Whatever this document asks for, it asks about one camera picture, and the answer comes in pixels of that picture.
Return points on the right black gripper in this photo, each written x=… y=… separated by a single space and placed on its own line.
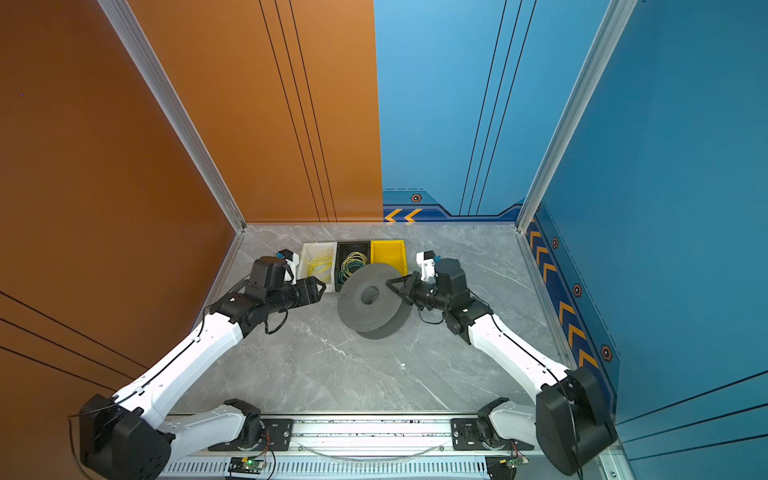
x=412 y=289

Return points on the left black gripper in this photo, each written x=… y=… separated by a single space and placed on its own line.
x=309 y=290

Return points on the grey perforated cable spool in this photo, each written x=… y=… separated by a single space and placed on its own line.
x=368 y=306

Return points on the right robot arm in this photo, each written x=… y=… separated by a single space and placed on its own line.
x=569 y=420

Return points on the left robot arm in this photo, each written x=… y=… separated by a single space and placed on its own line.
x=130 y=436

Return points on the yellow plastic bin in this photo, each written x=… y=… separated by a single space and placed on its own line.
x=390 y=252

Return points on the white plastic bin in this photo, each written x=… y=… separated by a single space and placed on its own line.
x=317 y=259

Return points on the black plastic bin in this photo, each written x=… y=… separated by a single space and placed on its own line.
x=350 y=256

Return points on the left green circuit board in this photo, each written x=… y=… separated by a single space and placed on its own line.
x=246 y=467

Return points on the right circuit board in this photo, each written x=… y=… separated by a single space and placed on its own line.
x=514 y=462

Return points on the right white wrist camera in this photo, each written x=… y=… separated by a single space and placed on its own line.
x=426 y=261

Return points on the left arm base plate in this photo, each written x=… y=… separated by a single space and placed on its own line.
x=273 y=434

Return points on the aluminium mounting rail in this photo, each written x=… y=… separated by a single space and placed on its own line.
x=354 y=446

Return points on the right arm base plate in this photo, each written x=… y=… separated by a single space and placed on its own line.
x=472 y=433

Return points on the left aluminium corner post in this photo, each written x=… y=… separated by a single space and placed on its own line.
x=129 y=31

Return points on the aluminium corner post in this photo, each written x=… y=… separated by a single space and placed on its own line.
x=129 y=31
x=611 y=28

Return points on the right aluminium corner post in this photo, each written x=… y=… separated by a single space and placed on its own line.
x=611 y=28

